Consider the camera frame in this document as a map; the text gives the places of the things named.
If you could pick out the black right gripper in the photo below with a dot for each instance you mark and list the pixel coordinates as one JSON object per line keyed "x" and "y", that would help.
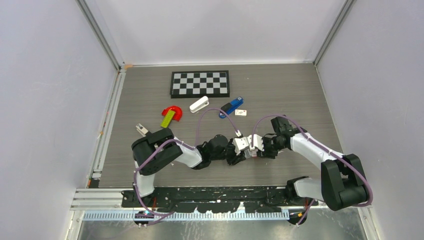
{"x": 266, "y": 153}

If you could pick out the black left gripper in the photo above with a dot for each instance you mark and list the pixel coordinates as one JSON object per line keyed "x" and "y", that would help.
{"x": 236, "y": 158}

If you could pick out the blue stapler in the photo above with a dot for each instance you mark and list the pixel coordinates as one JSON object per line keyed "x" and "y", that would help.
{"x": 230, "y": 107}

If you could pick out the black and white stapler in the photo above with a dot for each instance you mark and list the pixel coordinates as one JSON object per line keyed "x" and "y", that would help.
{"x": 142, "y": 130}

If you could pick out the red white staple box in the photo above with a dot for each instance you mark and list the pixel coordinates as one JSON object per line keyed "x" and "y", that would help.
{"x": 254, "y": 154}

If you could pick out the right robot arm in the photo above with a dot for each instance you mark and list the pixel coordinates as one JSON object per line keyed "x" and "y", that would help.
{"x": 342, "y": 181}

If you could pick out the red arch toy block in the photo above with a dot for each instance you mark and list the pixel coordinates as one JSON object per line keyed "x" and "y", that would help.
{"x": 178, "y": 112}

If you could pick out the green lego brick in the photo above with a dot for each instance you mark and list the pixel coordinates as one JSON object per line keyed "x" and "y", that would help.
{"x": 167, "y": 118}

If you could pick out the checkerboard calibration board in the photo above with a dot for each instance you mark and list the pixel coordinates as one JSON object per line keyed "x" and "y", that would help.
{"x": 197, "y": 84}

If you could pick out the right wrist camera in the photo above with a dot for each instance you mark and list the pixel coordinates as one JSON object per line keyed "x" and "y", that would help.
{"x": 255, "y": 142}

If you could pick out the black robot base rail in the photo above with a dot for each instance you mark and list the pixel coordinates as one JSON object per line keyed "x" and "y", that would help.
{"x": 254, "y": 199}

